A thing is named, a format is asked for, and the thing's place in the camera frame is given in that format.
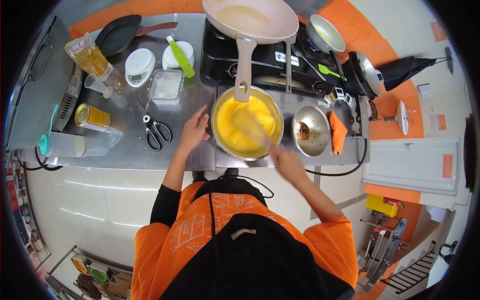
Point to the teal spoon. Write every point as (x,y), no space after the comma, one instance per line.
(45,144)

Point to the white round stand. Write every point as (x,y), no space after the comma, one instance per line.
(403,116)

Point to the grey metal machine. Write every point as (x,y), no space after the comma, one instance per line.
(386,247)

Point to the steel oven box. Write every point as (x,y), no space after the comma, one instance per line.
(37,93)

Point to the steel domed lid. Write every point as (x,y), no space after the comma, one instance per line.
(313,129)

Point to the small steel pot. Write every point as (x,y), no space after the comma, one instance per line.
(325,34)

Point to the beige frying pan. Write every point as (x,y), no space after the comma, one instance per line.
(262,18)

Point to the rack with bowls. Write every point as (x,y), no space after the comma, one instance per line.
(93,273)

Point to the clear whisk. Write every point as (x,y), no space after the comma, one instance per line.
(249,125)

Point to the person's body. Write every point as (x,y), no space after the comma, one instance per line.
(240,255)

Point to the light green spatula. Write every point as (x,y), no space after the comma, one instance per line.
(182,58)

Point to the yellow tin can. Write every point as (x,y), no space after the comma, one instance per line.
(93,117)

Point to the black square griddle pan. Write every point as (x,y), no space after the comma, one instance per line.
(116,35)

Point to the black pot with steel lid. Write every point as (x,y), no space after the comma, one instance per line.
(360,77)

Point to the yellow batter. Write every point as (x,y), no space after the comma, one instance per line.
(228,123)

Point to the small white timer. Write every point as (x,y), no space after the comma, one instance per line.
(349,99)
(339,93)

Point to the yellow oil packet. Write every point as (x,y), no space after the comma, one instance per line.
(88,56)

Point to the yellow box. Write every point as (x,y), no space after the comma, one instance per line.
(380,206)

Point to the orange cloth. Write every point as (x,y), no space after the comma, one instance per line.
(338,133)

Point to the steel mixing bowl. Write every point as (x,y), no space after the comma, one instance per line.
(219,146)

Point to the person's legs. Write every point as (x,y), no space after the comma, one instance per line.
(198,176)

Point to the clear plastic jug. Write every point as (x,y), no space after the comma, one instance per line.
(90,144)

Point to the person's left thumb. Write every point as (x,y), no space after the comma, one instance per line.
(205,137)

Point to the person's left index finger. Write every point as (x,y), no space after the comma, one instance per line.
(204,120)

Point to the white cabinet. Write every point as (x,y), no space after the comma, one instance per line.
(412,165)

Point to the person's right hand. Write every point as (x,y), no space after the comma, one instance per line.
(289,165)

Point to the white kitchen scale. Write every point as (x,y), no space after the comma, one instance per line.
(138,65)

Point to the person's left hand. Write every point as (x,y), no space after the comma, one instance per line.
(192,131)

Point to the black gas stove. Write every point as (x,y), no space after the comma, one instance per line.
(225,63)

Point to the clear plastic lidded container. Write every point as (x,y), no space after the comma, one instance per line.
(165,86)

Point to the clear measuring cup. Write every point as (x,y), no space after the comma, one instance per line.
(95,84)

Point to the black folded umbrella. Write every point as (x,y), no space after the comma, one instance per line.
(401,71)

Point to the full wall shelf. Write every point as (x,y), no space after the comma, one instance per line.
(22,210)

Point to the person's right fingers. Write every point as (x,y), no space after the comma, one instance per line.
(276,153)

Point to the person's left fingers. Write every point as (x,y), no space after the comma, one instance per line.
(199,112)

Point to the white cup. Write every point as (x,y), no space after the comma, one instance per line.
(170,58)

